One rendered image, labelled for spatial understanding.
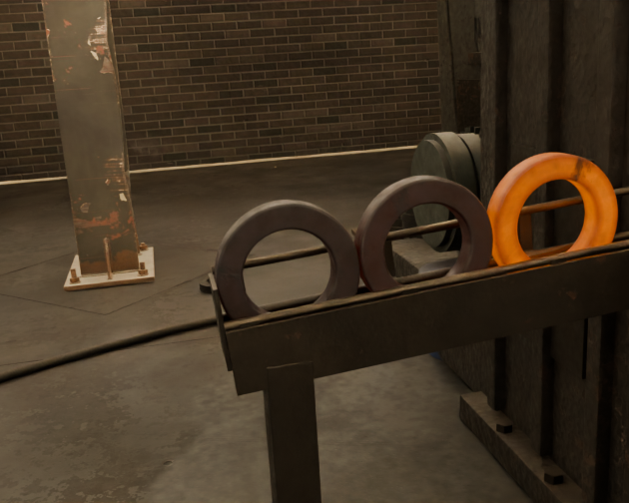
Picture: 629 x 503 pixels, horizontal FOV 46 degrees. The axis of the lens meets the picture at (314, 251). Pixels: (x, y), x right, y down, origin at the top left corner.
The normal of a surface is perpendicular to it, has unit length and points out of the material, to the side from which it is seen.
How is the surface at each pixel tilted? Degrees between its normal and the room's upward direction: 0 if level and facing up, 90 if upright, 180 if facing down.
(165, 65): 90
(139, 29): 90
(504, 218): 90
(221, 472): 0
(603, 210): 90
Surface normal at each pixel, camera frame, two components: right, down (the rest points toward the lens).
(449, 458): -0.06, -0.97
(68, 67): 0.20, 0.24
